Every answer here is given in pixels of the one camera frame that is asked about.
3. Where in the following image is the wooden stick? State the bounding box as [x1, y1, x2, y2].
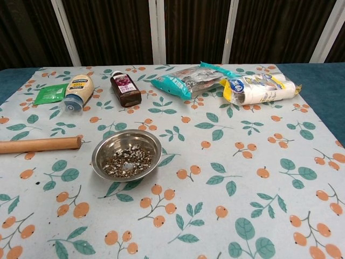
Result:
[0, 136, 82, 154]

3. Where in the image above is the stainless steel bowl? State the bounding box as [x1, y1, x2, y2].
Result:
[91, 129, 163, 183]

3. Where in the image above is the crushed dark spices and garlic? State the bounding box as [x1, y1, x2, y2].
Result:
[103, 147, 153, 175]

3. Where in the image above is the teal snack bag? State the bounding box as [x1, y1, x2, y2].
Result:
[150, 61, 243, 101]

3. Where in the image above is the floral orange fruit tablecloth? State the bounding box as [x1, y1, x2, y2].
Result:
[0, 64, 345, 259]

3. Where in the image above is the cream mayonnaise squeeze bottle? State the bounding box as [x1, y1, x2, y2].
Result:
[59, 74, 95, 112]

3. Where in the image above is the dark ribbed partition screen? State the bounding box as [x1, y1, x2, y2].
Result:
[0, 0, 345, 71]

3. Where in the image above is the green sachet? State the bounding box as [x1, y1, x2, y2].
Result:
[33, 83, 70, 105]

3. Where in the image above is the teal table cover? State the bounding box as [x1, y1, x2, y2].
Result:
[0, 62, 345, 149]

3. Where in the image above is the white frame post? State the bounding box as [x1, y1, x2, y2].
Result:
[51, 0, 82, 67]
[309, 0, 345, 64]
[148, 0, 167, 65]
[222, 0, 241, 65]

